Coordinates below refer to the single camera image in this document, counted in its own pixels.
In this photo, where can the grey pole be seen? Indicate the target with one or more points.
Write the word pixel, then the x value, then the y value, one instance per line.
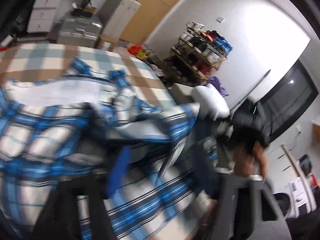
pixel 257 83

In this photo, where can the small cardboard box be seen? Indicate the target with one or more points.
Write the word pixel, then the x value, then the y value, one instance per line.
pixel 106 43

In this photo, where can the person's right hand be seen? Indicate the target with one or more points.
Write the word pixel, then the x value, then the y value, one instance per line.
pixel 247 162

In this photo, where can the wooden shoe rack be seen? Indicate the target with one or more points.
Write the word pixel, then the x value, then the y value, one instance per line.
pixel 200 55

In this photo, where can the wooden door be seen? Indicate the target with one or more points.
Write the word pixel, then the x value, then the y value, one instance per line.
pixel 155 12

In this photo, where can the beige suitcase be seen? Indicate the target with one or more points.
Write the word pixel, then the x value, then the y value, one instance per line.
pixel 117 12

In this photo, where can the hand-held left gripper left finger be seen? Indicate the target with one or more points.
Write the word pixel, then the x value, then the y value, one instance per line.
pixel 117 172

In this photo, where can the white wall switch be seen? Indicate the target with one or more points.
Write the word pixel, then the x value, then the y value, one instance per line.
pixel 220 19

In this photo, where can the striped rug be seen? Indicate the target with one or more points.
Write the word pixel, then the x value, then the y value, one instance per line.
pixel 32 42

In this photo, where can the silver suitcase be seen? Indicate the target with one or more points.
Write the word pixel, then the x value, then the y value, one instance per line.
pixel 75 30

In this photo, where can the grey ottoman bench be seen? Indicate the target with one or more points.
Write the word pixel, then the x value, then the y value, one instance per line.
pixel 182 91

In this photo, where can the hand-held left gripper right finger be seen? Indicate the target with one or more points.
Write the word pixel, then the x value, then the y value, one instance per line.
pixel 225 192

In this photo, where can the white drawer desk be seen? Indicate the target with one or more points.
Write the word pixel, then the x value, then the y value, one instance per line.
pixel 45 10

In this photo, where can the purple cloth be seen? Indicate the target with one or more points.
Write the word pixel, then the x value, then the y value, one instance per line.
pixel 216 83

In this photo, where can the checked bed blanket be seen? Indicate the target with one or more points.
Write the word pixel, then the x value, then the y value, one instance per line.
pixel 37 60

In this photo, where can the blue plaid shirt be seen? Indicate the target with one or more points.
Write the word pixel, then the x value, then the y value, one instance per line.
pixel 50 130

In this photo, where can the colourful toys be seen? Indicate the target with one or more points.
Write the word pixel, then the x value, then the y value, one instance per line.
pixel 136 49

